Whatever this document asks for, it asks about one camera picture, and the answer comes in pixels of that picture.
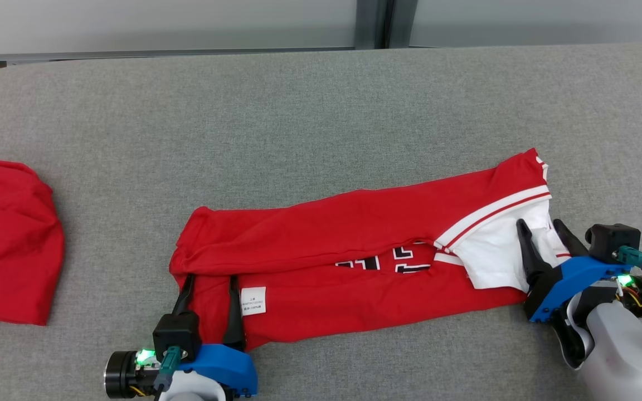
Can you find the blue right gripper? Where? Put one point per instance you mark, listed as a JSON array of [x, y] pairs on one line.
[[572, 278]]

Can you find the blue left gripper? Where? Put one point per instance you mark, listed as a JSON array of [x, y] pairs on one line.
[[229, 367]]

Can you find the red basketball jersey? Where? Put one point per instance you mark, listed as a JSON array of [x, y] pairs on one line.
[[354, 223]]

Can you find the red basketball shorts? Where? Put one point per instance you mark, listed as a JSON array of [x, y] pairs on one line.
[[9, 250]]

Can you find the grey fabric sofa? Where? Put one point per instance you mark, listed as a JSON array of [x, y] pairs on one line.
[[298, 111]]

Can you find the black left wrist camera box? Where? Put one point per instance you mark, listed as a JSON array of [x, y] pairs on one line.
[[176, 334]]

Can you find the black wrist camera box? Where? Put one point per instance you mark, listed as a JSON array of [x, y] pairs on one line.
[[611, 239], [176, 334]]

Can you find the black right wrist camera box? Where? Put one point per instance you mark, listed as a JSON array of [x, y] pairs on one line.
[[611, 239]]

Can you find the grey wall partition post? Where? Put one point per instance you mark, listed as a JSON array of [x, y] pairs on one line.
[[374, 22]]

